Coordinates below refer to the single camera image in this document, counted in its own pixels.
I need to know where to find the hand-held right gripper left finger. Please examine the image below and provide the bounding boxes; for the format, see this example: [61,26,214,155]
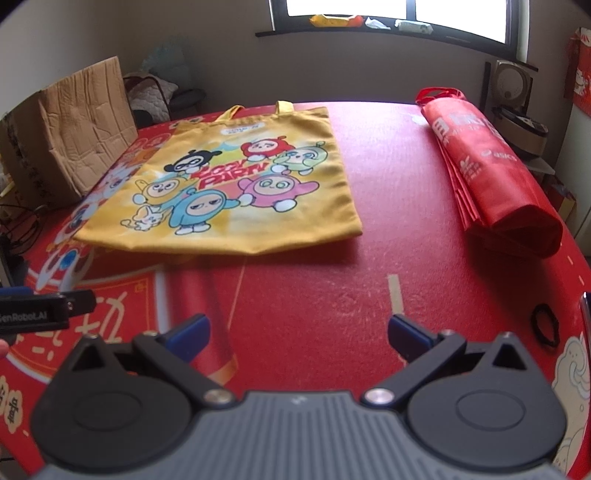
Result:
[69,314,236,409]

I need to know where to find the brown cardboard box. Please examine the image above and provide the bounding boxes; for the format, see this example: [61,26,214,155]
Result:
[0,56,138,206]

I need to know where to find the red folded shopping bag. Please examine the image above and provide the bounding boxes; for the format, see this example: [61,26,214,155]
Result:
[414,86,564,258]

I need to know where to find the dark framed window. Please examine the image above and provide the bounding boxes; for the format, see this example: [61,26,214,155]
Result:
[256,0,541,70]

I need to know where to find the dark chair with cushion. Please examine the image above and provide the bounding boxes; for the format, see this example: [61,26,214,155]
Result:
[124,74,206,127]

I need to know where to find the red printed table mat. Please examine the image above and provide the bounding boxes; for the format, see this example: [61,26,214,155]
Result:
[0,102,591,480]

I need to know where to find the white packet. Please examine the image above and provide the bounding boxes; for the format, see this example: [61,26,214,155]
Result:
[394,19,435,35]

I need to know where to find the black hair tie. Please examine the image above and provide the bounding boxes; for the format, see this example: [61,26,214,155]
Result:
[531,305,560,349]

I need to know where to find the pale blue plastic bag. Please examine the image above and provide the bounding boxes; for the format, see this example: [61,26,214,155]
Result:
[141,44,195,84]

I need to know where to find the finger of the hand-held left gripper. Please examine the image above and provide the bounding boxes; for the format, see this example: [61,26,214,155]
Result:
[0,286,98,319]

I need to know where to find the round grey cooker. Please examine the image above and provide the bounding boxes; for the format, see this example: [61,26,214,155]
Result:
[492,106,550,160]

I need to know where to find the beige round fan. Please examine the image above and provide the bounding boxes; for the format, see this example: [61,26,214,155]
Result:
[484,60,534,109]

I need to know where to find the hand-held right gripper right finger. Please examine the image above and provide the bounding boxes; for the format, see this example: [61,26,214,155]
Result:
[362,314,527,409]

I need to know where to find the yellow cartoon shopping bag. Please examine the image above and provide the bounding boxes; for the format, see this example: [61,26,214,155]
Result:
[74,104,365,256]

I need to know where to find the red and yellow box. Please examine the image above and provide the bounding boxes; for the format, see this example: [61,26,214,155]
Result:
[549,178,578,220]

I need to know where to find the yellow packet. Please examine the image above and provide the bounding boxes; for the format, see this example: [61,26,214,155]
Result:
[310,14,365,29]

